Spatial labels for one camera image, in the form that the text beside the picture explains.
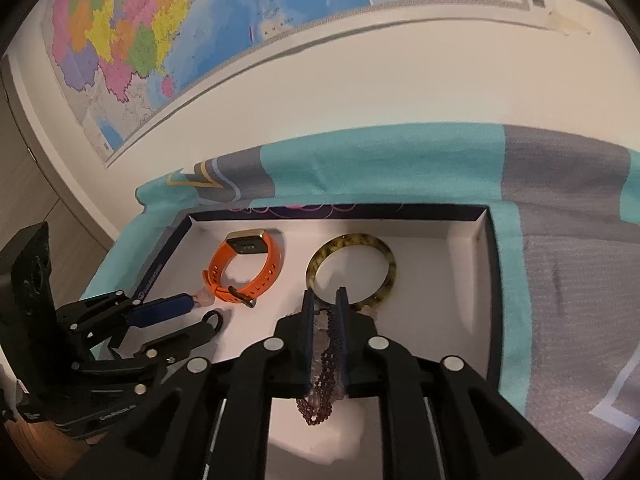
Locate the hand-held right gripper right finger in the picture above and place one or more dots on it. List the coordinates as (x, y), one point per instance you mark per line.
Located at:
(342, 330)

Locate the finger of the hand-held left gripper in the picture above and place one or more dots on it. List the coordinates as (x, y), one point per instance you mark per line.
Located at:
(185, 337)
(160, 310)

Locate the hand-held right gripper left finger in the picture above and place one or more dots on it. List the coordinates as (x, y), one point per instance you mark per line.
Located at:
(307, 330)

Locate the tortoiseshell bangle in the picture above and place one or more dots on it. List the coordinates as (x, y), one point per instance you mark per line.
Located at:
(350, 241)

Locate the orange wrist watch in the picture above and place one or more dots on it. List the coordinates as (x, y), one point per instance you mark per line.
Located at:
(245, 244)

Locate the dark blue cardboard box tray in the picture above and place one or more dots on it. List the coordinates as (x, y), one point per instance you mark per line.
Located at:
(440, 285)

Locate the grey cabinet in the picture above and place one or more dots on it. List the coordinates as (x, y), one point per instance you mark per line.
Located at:
(35, 175)

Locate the teal grey printed blanket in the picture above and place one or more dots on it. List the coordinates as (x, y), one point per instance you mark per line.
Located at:
(550, 285)

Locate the clear tape strip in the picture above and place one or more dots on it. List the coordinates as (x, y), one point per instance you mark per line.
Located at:
(567, 22)

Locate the colourful wall map poster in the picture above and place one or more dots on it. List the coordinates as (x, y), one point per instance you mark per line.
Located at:
(150, 25)

